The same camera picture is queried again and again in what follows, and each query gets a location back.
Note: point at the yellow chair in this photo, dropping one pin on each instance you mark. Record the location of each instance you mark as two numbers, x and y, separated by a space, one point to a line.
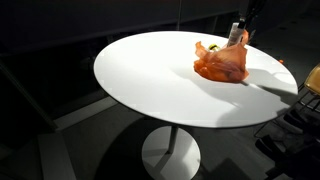
314 80

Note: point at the yellow green item in bag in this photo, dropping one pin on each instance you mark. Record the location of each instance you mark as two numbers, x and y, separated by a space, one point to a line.
213 47

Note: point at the white round table pedestal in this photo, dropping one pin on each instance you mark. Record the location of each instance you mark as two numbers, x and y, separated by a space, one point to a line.
171 156

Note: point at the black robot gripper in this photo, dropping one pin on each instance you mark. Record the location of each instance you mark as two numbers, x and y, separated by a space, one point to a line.
255 10

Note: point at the orange plastic bag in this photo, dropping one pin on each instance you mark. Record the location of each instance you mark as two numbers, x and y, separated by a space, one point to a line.
223 65

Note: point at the small orange object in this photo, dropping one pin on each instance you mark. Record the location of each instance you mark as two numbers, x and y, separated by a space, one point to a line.
281 61

